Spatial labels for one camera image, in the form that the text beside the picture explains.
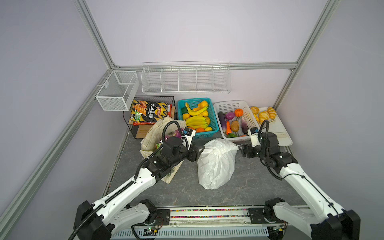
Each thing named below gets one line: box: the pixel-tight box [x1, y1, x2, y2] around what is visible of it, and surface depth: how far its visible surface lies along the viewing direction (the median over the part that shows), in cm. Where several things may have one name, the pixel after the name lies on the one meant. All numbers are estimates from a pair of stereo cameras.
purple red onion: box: [225, 112, 235, 120], surface depth 113 cm
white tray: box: [261, 107, 293, 147], surface depth 109 cm
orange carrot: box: [226, 120, 232, 135], surface depth 107 cm
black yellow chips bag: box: [129, 99, 169, 126], surface depth 93 cm
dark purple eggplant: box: [218, 111, 226, 133], surface depth 113 cm
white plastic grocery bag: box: [197, 138, 240, 190], surface depth 81 cm
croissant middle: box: [258, 110, 270, 125], surface depth 116 cm
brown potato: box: [230, 120, 240, 132], surface depth 107 cm
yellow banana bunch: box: [185, 116, 208, 129], surface depth 106 cm
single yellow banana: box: [185, 102, 208, 115], surface depth 114 cm
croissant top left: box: [250, 106, 260, 115], surface depth 118 cm
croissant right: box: [267, 106, 277, 120], surface depth 118 cm
